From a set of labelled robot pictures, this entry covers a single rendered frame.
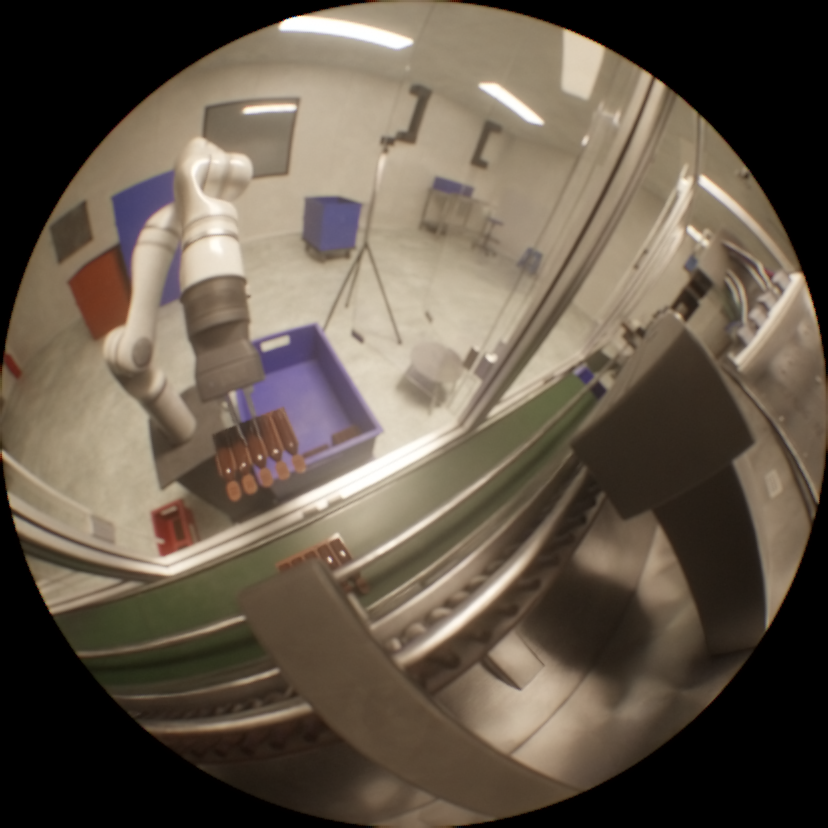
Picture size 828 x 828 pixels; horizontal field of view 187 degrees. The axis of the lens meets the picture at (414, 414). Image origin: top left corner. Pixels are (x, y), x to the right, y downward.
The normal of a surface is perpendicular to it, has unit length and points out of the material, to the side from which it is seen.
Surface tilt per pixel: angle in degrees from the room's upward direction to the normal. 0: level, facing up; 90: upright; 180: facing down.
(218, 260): 48
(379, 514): 2
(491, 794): 0
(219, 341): 54
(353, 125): 90
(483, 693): 0
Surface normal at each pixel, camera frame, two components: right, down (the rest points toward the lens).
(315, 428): 0.23, -0.56
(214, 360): 0.57, 0.07
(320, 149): 0.56, 0.75
